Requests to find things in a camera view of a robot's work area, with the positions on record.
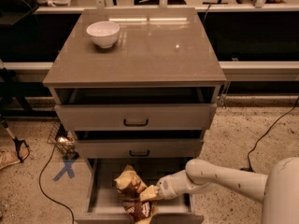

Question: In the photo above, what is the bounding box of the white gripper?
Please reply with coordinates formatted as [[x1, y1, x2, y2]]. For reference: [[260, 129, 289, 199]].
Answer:
[[139, 170, 212, 202]]

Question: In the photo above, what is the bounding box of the brown chip bag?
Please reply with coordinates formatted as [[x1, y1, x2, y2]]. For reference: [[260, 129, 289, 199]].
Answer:
[[115, 165, 157, 224]]

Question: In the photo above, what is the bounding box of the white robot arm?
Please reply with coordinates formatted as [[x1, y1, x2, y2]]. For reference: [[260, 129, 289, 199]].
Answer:
[[140, 157, 299, 224]]

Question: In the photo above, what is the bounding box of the middle drawer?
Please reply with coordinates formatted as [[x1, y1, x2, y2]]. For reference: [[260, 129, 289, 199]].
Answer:
[[75, 130, 204, 159]]

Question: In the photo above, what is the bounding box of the drawer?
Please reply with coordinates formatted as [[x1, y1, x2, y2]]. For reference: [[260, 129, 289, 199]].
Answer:
[[75, 158, 204, 224], [75, 130, 204, 159], [55, 87, 217, 131]]

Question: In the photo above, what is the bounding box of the bottom drawer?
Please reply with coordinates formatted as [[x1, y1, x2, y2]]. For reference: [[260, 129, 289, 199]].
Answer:
[[75, 158, 204, 224]]

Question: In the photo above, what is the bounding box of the grey drawer cabinet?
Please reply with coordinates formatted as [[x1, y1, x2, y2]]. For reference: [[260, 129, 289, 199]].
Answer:
[[42, 7, 227, 224]]

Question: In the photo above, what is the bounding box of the top drawer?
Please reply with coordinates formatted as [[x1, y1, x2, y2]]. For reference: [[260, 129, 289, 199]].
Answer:
[[55, 87, 217, 131]]

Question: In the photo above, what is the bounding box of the blue tape cross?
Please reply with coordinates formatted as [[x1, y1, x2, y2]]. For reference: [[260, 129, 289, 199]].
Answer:
[[53, 159, 75, 181]]

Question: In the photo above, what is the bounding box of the black power adapter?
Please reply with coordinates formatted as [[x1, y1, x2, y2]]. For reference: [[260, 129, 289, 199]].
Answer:
[[240, 168, 254, 173]]

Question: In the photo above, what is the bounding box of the grabber stick tool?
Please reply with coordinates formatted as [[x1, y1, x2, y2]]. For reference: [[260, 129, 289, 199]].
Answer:
[[0, 114, 30, 162]]

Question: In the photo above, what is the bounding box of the tan shoe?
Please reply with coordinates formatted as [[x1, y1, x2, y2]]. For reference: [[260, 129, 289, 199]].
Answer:
[[0, 147, 29, 170]]

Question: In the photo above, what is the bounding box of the white ceramic bowl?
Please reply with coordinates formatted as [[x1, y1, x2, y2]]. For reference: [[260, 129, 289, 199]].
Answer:
[[86, 21, 121, 49]]

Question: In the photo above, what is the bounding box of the black floor cable right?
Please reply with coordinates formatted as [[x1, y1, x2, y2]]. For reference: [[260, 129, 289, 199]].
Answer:
[[246, 95, 299, 173]]

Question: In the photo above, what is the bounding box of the black floor cable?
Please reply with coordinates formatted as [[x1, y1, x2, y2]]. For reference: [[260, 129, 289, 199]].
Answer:
[[246, 95, 299, 173], [38, 143, 76, 224]]

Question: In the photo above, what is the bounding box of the wire basket with object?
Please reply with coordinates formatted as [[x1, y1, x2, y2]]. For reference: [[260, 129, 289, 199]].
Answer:
[[47, 122, 79, 160]]

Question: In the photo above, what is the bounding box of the black floor cable left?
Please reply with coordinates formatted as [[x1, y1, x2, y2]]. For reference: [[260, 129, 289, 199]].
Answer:
[[38, 143, 76, 224]]

